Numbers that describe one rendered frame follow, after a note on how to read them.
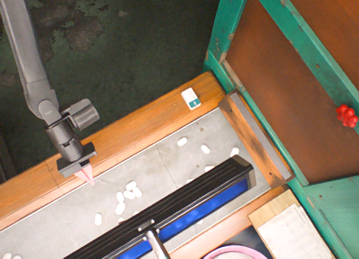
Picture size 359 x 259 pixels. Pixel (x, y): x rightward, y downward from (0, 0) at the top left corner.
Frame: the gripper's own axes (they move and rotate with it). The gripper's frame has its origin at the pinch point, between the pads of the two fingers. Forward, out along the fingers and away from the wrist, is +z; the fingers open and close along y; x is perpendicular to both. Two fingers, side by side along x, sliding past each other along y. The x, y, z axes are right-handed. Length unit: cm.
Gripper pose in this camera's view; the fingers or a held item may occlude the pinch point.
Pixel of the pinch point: (92, 181)
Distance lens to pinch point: 96.2
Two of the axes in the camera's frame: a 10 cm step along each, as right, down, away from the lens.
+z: 3.5, 8.1, 4.7
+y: 8.6, -4.8, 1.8
